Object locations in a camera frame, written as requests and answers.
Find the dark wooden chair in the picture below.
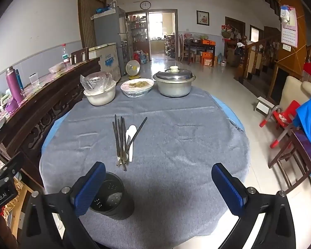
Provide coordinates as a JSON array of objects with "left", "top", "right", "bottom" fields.
[{"left": 71, "top": 47, "right": 89, "bottom": 65}]

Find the small round fan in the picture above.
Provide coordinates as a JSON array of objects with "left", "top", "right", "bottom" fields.
[{"left": 126, "top": 60, "right": 142, "bottom": 79}]

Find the glass display cabinet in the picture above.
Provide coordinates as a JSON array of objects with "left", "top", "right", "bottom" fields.
[{"left": 126, "top": 14, "right": 148, "bottom": 57}]

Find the wrapped bowl of food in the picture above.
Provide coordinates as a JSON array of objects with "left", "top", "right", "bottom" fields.
[{"left": 120, "top": 78, "right": 155, "bottom": 99}]

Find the metal pot lid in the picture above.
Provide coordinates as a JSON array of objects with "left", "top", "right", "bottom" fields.
[{"left": 153, "top": 66, "right": 196, "bottom": 83}]

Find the dark wooden dining table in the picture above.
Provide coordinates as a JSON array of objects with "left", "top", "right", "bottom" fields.
[{"left": 184, "top": 40, "right": 216, "bottom": 64}]

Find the grey tablecloth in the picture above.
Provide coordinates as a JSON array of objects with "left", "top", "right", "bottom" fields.
[{"left": 39, "top": 79, "right": 250, "bottom": 249}]

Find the black perforated utensil holder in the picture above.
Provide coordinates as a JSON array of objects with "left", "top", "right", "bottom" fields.
[{"left": 89, "top": 172, "right": 135, "bottom": 220}]

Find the grey refrigerator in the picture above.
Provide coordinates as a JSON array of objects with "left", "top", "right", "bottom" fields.
[{"left": 93, "top": 7, "right": 127, "bottom": 76}]

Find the brown door curtain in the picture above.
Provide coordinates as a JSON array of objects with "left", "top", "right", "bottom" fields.
[{"left": 78, "top": 0, "right": 107, "bottom": 50}]

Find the beige armchair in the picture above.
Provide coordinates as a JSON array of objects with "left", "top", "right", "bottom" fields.
[{"left": 276, "top": 76, "right": 311, "bottom": 115}]

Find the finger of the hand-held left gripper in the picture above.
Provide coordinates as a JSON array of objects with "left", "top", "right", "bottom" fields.
[{"left": 0, "top": 153, "right": 25, "bottom": 184}]

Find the bundle of dark chopsticks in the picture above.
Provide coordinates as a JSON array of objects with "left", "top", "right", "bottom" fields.
[{"left": 112, "top": 114, "right": 148, "bottom": 172}]

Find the pink checked table cover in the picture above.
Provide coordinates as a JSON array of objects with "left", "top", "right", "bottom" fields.
[{"left": 0, "top": 61, "right": 94, "bottom": 125}]

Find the wooden stair railing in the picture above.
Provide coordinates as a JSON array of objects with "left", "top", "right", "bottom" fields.
[{"left": 234, "top": 35, "right": 280, "bottom": 83}]

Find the framed picture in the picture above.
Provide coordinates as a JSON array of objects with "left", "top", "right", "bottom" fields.
[{"left": 196, "top": 10, "right": 210, "bottom": 26}]

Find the purple thermos cap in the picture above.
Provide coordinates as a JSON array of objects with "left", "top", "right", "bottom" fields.
[{"left": 5, "top": 97, "right": 20, "bottom": 113}]

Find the white step stool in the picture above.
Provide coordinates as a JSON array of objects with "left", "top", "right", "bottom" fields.
[{"left": 254, "top": 96, "right": 275, "bottom": 115}]

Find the white spoon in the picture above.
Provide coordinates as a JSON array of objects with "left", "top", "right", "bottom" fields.
[{"left": 125, "top": 125, "right": 137, "bottom": 163}]

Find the blue thermos bottle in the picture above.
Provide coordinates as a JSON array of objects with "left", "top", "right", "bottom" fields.
[{"left": 15, "top": 69, "right": 24, "bottom": 90}]

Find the red-capped water bottle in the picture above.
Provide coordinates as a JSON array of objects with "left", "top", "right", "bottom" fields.
[{"left": 62, "top": 44, "right": 69, "bottom": 68}]

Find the wooden chair with purple seat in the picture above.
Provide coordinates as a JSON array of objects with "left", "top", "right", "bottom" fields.
[{"left": 268, "top": 130, "right": 311, "bottom": 195}]

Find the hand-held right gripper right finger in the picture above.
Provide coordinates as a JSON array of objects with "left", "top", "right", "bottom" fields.
[{"left": 211, "top": 162, "right": 294, "bottom": 249}]

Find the wall calendar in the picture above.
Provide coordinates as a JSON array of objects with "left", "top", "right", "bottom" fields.
[{"left": 280, "top": 5, "right": 298, "bottom": 48}]

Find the clear food container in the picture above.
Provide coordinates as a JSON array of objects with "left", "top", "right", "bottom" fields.
[{"left": 49, "top": 63, "right": 65, "bottom": 73}]

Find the red child chair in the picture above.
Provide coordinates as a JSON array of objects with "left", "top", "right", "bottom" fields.
[{"left": 259, "top": 100, "right": 301, "bottom": 148}]

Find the white bowl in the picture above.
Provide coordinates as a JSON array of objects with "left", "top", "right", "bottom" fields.
[{"left": 83, "top": 84, "right": 117, "bottom": 106}]

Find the orange carton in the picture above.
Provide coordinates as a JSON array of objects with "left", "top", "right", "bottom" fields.
[{"left": 201, "top": 52, "right": 214, "bottom": 66}]

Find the purple thermos bottle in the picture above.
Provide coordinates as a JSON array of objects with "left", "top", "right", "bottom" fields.
[{"left": 6, "top": 66, "right": 24, "bottom": 103}]

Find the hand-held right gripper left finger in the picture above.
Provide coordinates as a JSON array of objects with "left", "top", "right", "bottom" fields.
[{"left": 20, "top": 161, "right": 107, "bottom": 249}]

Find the carved wooden sideboard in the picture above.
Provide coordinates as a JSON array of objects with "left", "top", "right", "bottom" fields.
[{"left": 0, "top": 57, "right": 101, "bottom": 187}]

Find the blue cloth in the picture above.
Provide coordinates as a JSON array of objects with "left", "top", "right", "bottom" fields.
[{"left": 293, "top": 89, "right": 311, "bottom": 177}]

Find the white chest freezer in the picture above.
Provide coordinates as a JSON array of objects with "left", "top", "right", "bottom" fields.
[{"left": 89, "top": 43, "right": 121, "bottom": 82}]

